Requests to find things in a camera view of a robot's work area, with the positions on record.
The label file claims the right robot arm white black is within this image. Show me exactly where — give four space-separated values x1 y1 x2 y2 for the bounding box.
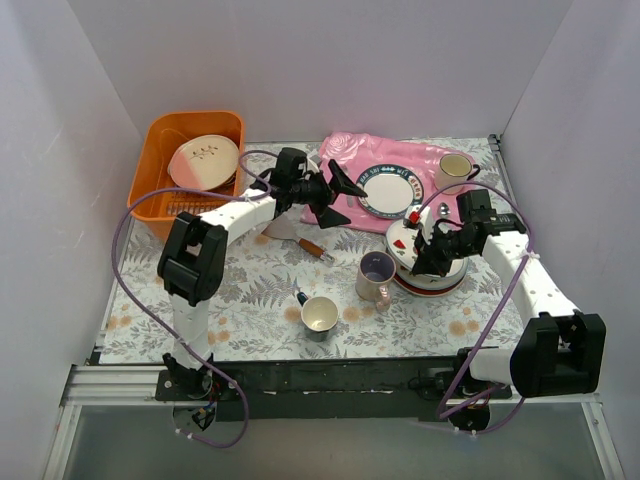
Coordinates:
404 189 606 398

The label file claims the pink cloth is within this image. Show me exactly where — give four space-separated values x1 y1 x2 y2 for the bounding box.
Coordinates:
319 132 476 234

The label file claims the iridescent mug pink handle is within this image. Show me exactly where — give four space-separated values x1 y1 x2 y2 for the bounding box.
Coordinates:
355 251 396 312

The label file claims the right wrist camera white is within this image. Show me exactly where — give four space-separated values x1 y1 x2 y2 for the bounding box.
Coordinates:
404 205 435 244

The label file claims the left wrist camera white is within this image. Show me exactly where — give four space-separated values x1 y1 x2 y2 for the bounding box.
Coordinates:
306 155 322 173

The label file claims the cream cup teal handle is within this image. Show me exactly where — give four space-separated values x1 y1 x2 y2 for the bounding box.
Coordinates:
296 292 339 342

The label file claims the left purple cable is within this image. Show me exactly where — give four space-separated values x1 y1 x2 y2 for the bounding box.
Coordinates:
110 151 281 450

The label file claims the stack of coloured plates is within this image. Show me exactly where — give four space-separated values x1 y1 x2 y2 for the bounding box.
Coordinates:
388 251 469 297

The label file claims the metal scraper wooden handle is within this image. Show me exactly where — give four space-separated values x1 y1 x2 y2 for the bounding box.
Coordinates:
262 221 335 264

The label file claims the purple cable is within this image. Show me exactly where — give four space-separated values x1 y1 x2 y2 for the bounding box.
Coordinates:
110 151 281 450
417 182 536 435

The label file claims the round plate dark green rim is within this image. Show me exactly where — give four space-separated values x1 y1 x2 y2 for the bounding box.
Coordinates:
356 164 424 220

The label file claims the watermelon plate blue rim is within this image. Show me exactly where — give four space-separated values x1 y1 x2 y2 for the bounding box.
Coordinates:
385 219 434 271

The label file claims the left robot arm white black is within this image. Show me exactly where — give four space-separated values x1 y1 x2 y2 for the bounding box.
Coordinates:
158 148 367 400

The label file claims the orange plastic dish bin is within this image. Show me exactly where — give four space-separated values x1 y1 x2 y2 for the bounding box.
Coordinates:
127 110 245 241

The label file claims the pink cream round plate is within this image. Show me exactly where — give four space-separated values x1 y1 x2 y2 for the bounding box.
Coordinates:
167 135 240 191

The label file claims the cream mug dark rim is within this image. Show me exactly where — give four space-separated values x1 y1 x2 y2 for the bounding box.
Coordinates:
434 153 481 195

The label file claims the floral table mat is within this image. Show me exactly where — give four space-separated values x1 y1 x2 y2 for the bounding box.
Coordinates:
99 138 564 364

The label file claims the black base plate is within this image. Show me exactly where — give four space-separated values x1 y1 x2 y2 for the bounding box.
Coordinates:
154 357 514 424

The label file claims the aluminium frame rail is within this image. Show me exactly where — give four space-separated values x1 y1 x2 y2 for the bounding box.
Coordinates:
44 366 624 479

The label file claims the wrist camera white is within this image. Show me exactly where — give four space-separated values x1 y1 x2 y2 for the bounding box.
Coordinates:
306 155 322 173
404 205 435 244

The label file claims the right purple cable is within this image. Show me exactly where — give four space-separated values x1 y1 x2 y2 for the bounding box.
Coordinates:
417 182 536 435

